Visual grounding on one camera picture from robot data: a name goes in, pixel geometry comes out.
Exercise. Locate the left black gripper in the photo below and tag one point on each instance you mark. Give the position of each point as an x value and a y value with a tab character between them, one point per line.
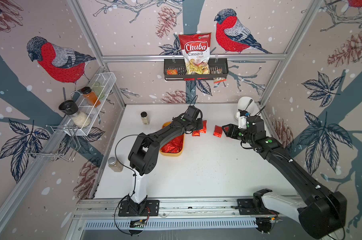
200	120

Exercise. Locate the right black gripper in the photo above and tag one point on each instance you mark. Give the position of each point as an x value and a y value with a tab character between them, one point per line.
233	129

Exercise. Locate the red tea bag four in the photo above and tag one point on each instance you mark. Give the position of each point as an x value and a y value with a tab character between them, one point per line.
196	133

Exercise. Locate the red tea bag two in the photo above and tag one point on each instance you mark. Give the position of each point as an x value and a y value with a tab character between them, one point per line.
218	131

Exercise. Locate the red tea bag three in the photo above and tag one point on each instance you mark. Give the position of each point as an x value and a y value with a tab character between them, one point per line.
204	129

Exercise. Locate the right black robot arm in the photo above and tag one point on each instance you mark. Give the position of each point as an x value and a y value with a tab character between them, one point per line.
320	212

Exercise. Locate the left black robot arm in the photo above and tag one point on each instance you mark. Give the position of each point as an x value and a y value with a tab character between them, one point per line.
143	156

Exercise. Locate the yellow plastic storage box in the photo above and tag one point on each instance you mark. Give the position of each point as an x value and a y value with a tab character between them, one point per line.
172	147

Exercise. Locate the red tea bags in box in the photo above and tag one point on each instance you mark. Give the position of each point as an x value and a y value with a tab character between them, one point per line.
172	145

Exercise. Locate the white utensil holder cup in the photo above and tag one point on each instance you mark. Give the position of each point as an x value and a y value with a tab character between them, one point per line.
243	101

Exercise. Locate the small glass spice jar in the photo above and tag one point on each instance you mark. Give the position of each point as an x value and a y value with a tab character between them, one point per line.
144	118

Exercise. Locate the snack packets in basket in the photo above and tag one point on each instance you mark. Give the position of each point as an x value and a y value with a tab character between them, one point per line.
216	76

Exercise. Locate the Chuba cassava chips bag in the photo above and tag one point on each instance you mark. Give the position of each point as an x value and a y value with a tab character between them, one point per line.
196	52

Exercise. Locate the glass jar brown contents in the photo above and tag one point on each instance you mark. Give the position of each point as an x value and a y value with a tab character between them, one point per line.
115	165

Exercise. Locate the green item on shelf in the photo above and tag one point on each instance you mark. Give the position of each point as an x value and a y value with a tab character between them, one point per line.
98	89

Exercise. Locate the orange spice jar black lid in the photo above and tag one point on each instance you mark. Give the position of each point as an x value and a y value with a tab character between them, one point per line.
90	97

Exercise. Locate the glass jar with white grains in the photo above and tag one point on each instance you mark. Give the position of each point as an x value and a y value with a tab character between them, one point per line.
79	118

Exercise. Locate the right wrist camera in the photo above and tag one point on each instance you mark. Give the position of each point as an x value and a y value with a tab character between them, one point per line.
242	118

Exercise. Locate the black wire wall basket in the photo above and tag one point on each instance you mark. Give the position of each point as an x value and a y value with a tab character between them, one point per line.
214	64

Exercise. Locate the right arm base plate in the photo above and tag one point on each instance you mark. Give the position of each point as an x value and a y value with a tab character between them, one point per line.
253	206

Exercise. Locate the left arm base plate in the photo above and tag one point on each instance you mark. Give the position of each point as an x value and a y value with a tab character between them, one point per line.
128	208

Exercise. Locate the white wire wall shelf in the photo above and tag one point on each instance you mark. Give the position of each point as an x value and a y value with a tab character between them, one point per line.
106	79

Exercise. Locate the chrome wire rack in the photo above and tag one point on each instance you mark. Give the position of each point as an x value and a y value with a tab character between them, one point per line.
55	143

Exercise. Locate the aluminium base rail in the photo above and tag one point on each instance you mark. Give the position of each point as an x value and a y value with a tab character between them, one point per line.
197	207

